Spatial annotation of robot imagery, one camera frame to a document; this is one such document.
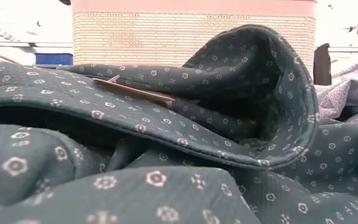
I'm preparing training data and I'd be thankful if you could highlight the green floral-print shirt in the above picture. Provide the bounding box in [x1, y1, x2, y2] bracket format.
[0, 24, 358, 224]

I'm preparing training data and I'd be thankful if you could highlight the grey geometric-print shirt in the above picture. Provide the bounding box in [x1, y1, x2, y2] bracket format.
[314, 77, 358, 124]

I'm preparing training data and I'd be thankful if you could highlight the brown cardboard hang tag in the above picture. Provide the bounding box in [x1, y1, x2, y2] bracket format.
[92, 74, 176, 106]

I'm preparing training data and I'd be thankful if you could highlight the white plastic laundry bin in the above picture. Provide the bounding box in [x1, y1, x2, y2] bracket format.
[71, 0, 318, 75]

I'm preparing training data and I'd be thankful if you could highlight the blue box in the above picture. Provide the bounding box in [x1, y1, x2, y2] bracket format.
[35, 52, 73, 66]

